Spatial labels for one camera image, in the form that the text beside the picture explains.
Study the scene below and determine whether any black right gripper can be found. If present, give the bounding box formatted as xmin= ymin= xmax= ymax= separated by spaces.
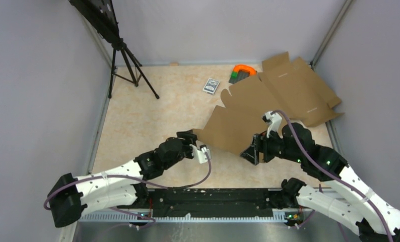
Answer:
xmin=240 ymin=126 xmax=302 ymax=165

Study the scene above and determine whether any brown cardboard box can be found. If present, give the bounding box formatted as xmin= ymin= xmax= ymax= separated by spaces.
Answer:
xmin=193 ymin=76 xmax=283 ymax=156
xmin=258 ymin=52 xmax=343 ymax=127

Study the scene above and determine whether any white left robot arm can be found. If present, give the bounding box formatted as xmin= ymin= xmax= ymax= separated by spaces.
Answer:
xmin=44 ymin=131 xmax=211 ymax=228

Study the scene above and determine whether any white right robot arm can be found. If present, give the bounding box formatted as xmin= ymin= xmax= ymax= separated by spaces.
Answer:
xmin=240 ymin=123 xmax=400 ymax=241

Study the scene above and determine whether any blue playing card deck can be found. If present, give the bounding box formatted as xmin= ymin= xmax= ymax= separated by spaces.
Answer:
xmin=202 ymin=78 xmax=220 ymax=95

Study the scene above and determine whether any grey toy brick plate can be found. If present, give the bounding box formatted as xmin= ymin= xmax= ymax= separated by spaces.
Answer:
xmin=229 ymin=70 xmax=250 ymax=84

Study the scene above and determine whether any orange curved toy piece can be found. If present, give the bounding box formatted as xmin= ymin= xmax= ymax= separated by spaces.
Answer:
xmin=233 ymin=64 xmax=257 ymax=76

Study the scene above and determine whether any black tripod stand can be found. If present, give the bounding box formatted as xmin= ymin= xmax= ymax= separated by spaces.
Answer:
xmin=108 ymin=38 xmax=160 ymax=99

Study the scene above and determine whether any black perforated board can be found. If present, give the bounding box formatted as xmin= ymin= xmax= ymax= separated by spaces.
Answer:
xmin=69 ymin=0 xmax=120 ymax=44

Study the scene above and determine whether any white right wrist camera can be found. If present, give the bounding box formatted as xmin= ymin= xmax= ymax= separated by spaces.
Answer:
xmin=262 ymin=111 xmax=282 ymax=138

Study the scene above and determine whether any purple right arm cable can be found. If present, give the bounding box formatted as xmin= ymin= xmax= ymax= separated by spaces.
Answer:
xmin=270 ymin=109 xmax=396 ymax=242

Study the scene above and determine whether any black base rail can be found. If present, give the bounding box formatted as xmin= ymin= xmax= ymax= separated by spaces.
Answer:
xmin=133 ymin=188 xmax=304 ymax=219

